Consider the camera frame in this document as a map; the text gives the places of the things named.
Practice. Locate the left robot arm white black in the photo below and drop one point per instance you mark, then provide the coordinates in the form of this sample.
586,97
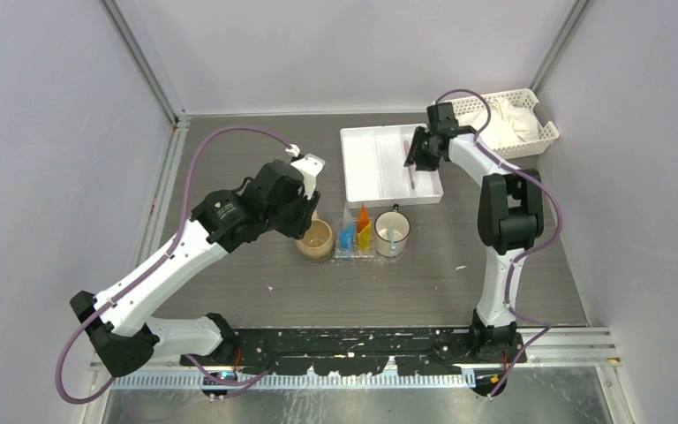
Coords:
122,329

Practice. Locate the yellow toothpaste tube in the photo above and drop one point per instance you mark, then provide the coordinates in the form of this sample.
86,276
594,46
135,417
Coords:
364,238

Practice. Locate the white ribbed mug black rim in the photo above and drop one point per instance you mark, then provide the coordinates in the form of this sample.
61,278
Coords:
397,221

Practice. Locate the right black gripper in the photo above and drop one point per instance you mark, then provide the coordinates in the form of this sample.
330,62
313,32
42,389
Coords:
422,162

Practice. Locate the aluminium frame rail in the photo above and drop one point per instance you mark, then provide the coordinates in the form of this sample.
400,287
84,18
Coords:
559,347

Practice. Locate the white cloth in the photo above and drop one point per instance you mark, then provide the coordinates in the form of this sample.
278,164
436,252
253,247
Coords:
508,125

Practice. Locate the white perforated basket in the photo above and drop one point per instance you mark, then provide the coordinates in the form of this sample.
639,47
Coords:
523,98

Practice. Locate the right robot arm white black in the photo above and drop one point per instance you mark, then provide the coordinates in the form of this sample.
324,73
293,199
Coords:
510,218

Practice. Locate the tan ceramic mug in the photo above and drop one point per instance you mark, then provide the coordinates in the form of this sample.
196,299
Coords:
318,243

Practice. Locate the clear rectangular holder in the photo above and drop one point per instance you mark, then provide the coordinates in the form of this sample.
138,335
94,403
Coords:
356,256

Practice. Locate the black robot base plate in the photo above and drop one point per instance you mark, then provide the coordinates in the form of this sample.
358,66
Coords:
369,352

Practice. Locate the clear oval glass tray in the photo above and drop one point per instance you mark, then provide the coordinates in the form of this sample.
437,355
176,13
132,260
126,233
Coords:
378,260

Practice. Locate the pink toothbrush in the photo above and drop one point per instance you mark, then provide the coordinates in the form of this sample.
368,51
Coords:
411,175

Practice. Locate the blue toothpaste tube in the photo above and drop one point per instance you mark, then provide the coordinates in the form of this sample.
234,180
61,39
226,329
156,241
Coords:
347,240

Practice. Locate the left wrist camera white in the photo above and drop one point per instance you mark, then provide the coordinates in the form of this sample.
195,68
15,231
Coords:
310,166

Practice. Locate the white toothpaste tube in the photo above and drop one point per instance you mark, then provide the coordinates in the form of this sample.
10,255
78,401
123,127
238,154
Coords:
348,221

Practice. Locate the orange toothpaste tube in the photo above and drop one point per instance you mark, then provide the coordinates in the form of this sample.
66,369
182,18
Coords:
363,222

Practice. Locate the white plastic bin tray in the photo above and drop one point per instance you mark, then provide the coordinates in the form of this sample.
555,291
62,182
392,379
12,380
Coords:
373,169

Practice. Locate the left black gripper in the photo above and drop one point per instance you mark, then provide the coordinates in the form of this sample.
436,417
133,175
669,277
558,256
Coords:
297,228

